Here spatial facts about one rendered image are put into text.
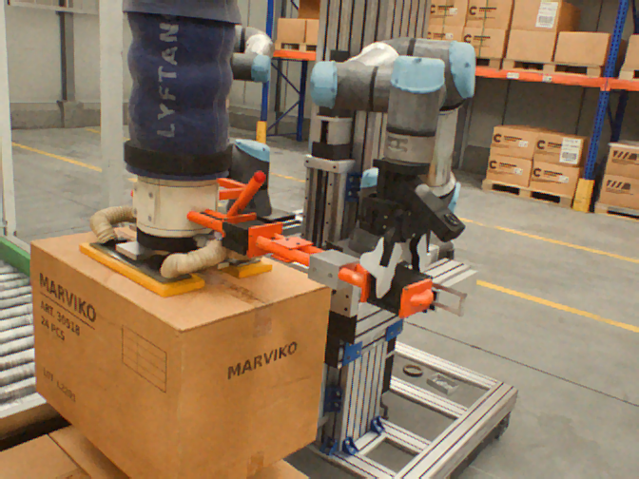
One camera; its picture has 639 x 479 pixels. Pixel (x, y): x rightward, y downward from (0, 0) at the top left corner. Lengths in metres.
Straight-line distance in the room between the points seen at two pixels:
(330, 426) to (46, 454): 0.97
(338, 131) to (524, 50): 6.80
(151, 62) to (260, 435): 0.79
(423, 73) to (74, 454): 1.28
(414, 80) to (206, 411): 0.71
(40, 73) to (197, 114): 10.39
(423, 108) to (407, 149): 0.06
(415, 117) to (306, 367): 0.68
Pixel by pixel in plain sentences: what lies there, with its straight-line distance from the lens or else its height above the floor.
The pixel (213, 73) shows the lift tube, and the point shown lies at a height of 1.50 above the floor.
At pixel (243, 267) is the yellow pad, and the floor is 1.09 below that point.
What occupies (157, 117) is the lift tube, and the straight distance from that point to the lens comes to 1.27.
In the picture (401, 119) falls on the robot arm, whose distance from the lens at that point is 0.92.
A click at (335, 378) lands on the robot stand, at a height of 0.50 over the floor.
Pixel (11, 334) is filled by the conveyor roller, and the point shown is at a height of 0.54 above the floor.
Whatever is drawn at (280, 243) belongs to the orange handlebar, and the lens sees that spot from 1.12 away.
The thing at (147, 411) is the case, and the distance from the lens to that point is 1.28.
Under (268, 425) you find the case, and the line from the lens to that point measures 1.38.
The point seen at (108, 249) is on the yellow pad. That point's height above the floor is 1.10.
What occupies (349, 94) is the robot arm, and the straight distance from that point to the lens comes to 1.03.
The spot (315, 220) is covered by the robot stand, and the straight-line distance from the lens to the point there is 1.96.
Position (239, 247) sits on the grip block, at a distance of 1.17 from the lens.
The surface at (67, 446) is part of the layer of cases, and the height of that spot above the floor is 0.54.
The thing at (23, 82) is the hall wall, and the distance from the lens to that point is 11.50.
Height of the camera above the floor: 1.55
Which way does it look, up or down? 16 degrees down
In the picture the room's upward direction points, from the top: 5 degrees clockwise
